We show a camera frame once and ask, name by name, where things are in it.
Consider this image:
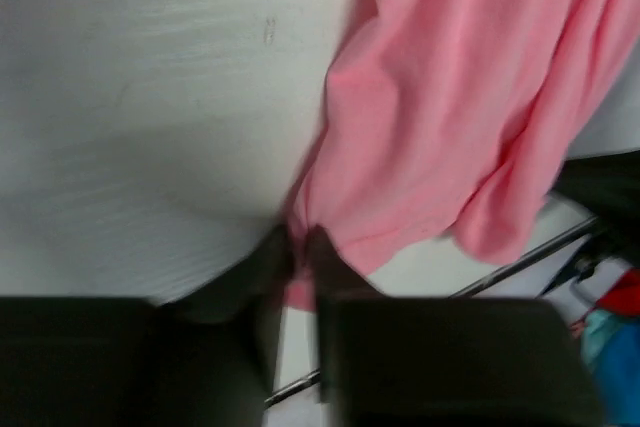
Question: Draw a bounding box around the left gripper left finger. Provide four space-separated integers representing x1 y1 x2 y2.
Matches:
173 226 293 426

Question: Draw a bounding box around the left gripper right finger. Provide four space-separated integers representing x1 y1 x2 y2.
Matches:
305 227 384 402

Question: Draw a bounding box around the pink t shirt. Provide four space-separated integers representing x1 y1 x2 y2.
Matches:
279 0 640 312

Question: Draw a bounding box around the blue and red cloth pile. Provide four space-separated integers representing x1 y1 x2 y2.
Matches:
572 270 639 426

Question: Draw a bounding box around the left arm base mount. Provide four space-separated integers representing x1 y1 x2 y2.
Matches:
552 150 639 268

